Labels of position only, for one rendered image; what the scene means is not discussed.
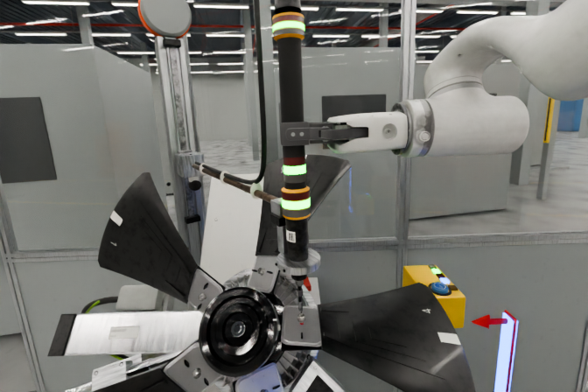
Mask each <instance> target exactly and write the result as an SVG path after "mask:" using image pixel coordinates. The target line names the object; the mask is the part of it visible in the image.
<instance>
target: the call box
mask: <svg viewBox="0 0 588 392"><path fill-rule="evenodd" d="M435 266H436V267H437V265H435ZM437 269H438V267H437ZM439 270H440V269H439ZM440 271H441V270H440ZM441 273H442V274H443V275H444V276H445V278H447V279H448V280H449V281H450V279H449V278H448V277H447V276H446V275H445V274H444V273H443V272H442V271H441ZM435 282H440V283H442V282H441V281H440V278H438V277H437V276H436V274H434V272H433V271H432V269H430V268H429V267H428V265H415V266H403V280H402V287H404V286H408V285H411V284H416V283H421V284H424V285H426V286H427V287H428V288H429V289H430V290H431V292H432V293H433V294H434V295H435V297H436V298H437V300H438V302H439V303H440V304H441V305H442V307H443V308H444V310H445V312H446V314H447V315H448V317H449V319H450V321H451V323H452V325H453V327H454V328H463V327H464V318H465V308H466V297H465V296H464V295H463V294H462V292H461V291H460V290H459V289H458V290H450V288H449V287H448V288H449V290H448V293H445V294H441V293H437V292H435V291H434V290H432V289H431V283H435ZM445 284H446V285H447V286H448V285H454V284H453V283H452V282H451V281H450V283H445Z"/></svg>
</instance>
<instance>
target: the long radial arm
mask: <svg viewBox="0 0 588 392"><path fill-rule="evenodd" d="M202 316H203V315H202V314H201V313H200V312H199V311H198V310H193V311H137V312H109V313H81V314H77V315H76V318H75V321H74V324H73V329H72V331H71V334H70V338H69V341H68V343H67V346H66V351H65V354H64V355H65V356H81V355H112V354H144V353H147V354H168V353H171V352H174V351H177V350H179V349H181V348H184V349H186V348H187V347H189V346H190V345H191V344H192V343H193V342H194V341H195V340H197V339H198V338H199V328H200V321H201V318H202Z"/></svg>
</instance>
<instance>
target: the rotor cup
mask: <svg viewBox="0 0 588 392"><path fill-rule="evenodd" d="M283 310H284V304H283V302H282V301H281V300H280V299H279V298H278V296H276V295H275V294H269V293H265V292H260V291H259V290H256V289H254V288H251V287H246V286H238V287H234V288H230V289H228V290H225V291H223V292H222V293H221V294H219V295H218V296H217V297H215V298H214V299H213V300H212V302H211V303H210V304H209V305H208V307H207V308H206V309H205V311H204V313H203V316H202V318H201V321H200V324H199V348H200V351H201V354H202V356H203V358H204V360H205V361H206V363H207V364H208V366H209V367H210V368H211V369H212V370H214V371H215V372H216V373H218V374H220V375H224V376H226V377H233V378H236V377H243V376H246V375H250V374H252V373H254V372H255V371H256V370H257V369H259V368H262V367H265V366H267V365H269V364H270V363H272V362H275V363H276V364H277V363H278V361H279V360H280V359H281V357H282V356H283V354H284V352H285V351H281V344H282V341H281V335H282V323H283ZM236 321H241V322H242V323H243V324H244V325H245V331H244V334H243V335H242V336H240V337H235V336H234V335H233V334H232V333H231V326H232V324H233V323H234V322H236ZM278 325H280V330H279V331H278Z"/></svg>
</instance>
